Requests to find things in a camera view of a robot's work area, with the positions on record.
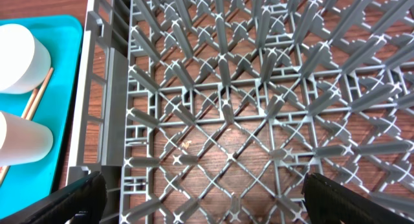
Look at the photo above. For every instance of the white bowl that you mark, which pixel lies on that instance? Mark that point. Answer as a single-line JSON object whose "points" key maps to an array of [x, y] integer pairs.
{"points": [[25, 61]]}

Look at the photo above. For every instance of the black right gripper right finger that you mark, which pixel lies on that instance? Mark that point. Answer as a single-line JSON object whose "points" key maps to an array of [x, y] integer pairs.
{"points": [[327, 201]]}

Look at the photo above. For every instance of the teal plastic tray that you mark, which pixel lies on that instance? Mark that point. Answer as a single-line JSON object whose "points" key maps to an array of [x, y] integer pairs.
{"points": [[62, 35]]}

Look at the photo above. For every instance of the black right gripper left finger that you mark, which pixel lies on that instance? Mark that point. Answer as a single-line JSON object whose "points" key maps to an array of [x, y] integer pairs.
{"points": [[82, 201]]}

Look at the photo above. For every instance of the grey plastic dishwasher rack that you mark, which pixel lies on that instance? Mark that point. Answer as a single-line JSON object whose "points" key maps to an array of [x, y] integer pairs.
{"points": [[215, 111]]}

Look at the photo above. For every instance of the white cup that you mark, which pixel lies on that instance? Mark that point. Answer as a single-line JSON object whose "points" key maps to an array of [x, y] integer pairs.
{"points": [[23, 141]]}

